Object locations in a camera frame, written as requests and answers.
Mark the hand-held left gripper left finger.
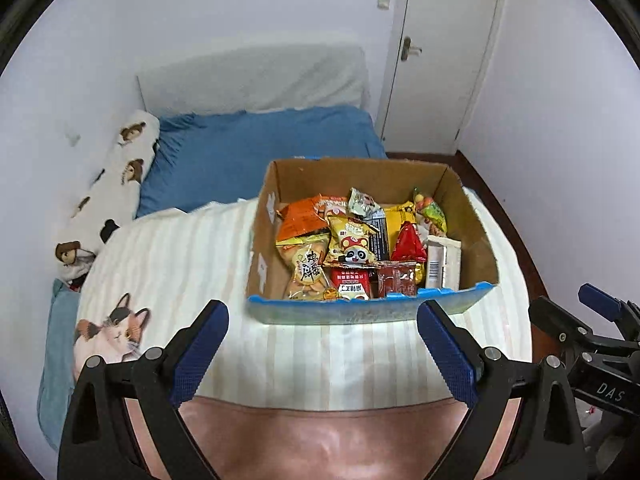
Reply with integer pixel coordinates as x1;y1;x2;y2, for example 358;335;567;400
57;300;230;480

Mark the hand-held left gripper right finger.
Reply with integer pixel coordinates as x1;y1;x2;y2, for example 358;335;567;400
416;300;587;480

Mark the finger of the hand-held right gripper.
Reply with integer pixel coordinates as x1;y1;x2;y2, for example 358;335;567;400
528;296;596;348
578;283;640;341

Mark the white snack packet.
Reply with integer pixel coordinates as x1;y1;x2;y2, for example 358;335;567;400
425;235;462;290

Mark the dark red snack packet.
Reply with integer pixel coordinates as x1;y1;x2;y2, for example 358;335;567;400
375;260;426;297

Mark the brown cardboard box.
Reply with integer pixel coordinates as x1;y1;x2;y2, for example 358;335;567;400
246;156;501;326

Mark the red triangular snack packet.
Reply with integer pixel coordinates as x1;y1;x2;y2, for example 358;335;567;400
390;221;428;263

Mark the green candy packet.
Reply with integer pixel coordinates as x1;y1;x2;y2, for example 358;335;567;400
412;187;448;236

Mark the yellow panda snack packet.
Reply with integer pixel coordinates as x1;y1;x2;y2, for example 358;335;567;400
322;214;380;267

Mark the small green white packet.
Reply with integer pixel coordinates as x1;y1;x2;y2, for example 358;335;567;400
347;187;383;218

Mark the orange snack packet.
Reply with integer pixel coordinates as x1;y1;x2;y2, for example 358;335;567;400
276;196;331;246

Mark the striped cat-print blanket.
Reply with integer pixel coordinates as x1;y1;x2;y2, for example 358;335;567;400
74;187;533;406

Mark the red white-label snack packet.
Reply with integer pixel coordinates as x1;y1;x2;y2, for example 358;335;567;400
329;262;376;301

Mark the yellow clear biscuit bag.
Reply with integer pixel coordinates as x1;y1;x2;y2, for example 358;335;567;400
276;235;336;303

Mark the black and yellow snack packet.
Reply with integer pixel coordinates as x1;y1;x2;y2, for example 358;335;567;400
362;201;418;261

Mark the light blue cloth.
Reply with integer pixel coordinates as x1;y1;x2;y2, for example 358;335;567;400
37;280;81;448

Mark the brown panda seed packet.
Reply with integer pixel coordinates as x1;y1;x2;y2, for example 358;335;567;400
312;194;351;218

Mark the white bear-print pillow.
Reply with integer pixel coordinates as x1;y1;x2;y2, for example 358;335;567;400
55;109;161;283

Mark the blue bed sheet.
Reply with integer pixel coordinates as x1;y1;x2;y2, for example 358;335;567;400
136;105;388;218

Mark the white padded headboard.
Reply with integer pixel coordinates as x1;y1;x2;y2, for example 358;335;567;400
137;45;370;117

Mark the white door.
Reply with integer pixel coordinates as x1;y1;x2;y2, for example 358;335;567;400
377;0;511;153

